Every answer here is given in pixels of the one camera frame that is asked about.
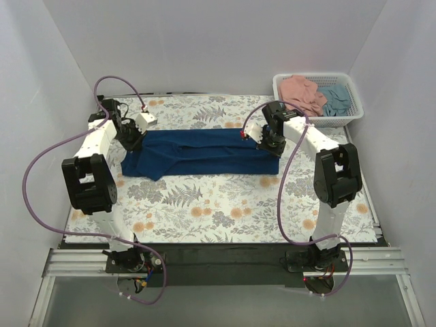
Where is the dark blue t shirt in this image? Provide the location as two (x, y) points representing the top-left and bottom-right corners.
(121, 129), (279, 181)

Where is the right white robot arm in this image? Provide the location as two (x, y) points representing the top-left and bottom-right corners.
(242, 100), (362, 271)

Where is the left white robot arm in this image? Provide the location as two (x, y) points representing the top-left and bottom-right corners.
(61, 97), (145, 273)

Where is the pink t shirt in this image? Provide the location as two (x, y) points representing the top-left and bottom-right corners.
(278, 74), (327, 116)

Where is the white plastic basket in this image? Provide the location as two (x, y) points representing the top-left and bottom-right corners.
(272, 73), (364, 127)

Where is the light blue t shirt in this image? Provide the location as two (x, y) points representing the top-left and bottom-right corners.
(318, 84), (351, 117)

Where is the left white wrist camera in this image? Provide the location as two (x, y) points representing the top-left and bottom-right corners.
(134, 112), (157, 134)

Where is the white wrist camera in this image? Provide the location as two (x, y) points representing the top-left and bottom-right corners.
(240, 123), (263, 144)
(134, 112), (157, 134)

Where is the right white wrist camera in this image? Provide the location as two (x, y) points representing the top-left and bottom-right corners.
(240, 123), (263, 144)

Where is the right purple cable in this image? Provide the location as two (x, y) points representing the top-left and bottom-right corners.
(242, 100), (352, 298)

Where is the purple cable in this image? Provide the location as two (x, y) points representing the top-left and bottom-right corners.
(242, 100), (352, 298)
(22, 75), (168, 305)

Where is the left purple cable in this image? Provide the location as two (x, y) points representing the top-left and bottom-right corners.
(22, 75), (168, 305)

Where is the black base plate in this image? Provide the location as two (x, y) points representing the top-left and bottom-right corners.
(102, 243), (348, 287)

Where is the aluminium rail frame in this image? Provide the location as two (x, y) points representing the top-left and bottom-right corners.
(29, 247), (425, 326)

